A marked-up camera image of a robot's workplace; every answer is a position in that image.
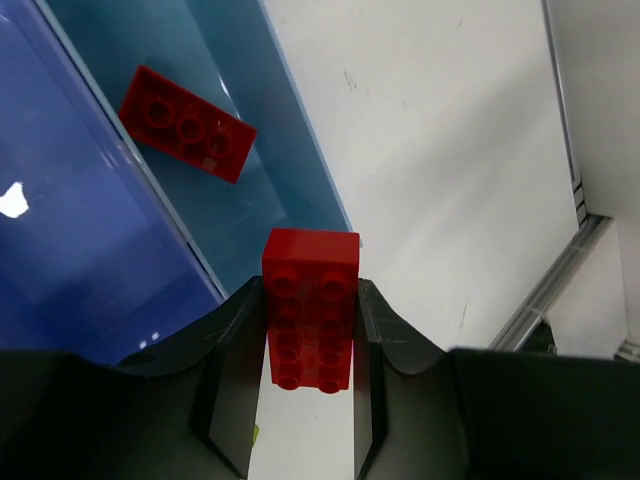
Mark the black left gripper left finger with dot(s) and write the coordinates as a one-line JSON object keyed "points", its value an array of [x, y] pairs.
{"points": [[184, 408]]}

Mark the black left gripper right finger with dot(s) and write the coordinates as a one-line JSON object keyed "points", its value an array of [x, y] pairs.
{"points": [[421, 412]]}

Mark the red lego brick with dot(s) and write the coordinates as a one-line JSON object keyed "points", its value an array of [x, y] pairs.
{"points": [[311, 280], [167, 117]]}

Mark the green T-shaped lego assembly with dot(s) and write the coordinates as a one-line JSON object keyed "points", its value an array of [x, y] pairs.
{"points": [[255, 435]]}

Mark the light blue container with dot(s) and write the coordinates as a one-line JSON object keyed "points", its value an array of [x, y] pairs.
{"points": [[202, 93]]}

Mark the aluminium side rail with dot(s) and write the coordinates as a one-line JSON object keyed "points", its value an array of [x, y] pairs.
{"points": [[587, 301]]}

